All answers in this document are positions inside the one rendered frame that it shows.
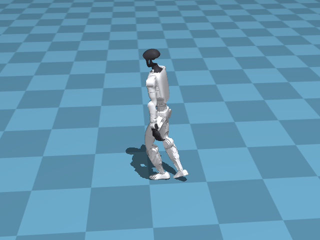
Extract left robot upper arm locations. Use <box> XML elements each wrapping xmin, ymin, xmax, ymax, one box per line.
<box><xmin>145</xmin><ymin>76</ymin><xmax>157</xmax><ymax>107</ymax></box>

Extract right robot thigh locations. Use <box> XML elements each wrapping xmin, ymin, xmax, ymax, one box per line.
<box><xmin>159</xmin><ymin>109</ymin><xmax>174</xmax><ymax>149</ymax></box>

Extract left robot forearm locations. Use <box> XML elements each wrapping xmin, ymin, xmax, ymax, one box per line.
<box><xmin>147</xmin><ymin>102</ymin><xmax>158</xmax><ymax>129</ymax></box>

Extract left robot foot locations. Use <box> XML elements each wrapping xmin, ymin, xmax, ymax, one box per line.
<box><xmin>149</xmin><ymin>171</ymin><xmax>170</xmax><ymax>180</ymax></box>

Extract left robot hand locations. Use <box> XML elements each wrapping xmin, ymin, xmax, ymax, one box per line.
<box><xmin>151</xmin><ymin>123</ymin><xmax>165</xmax><ymax>141</ymax></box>

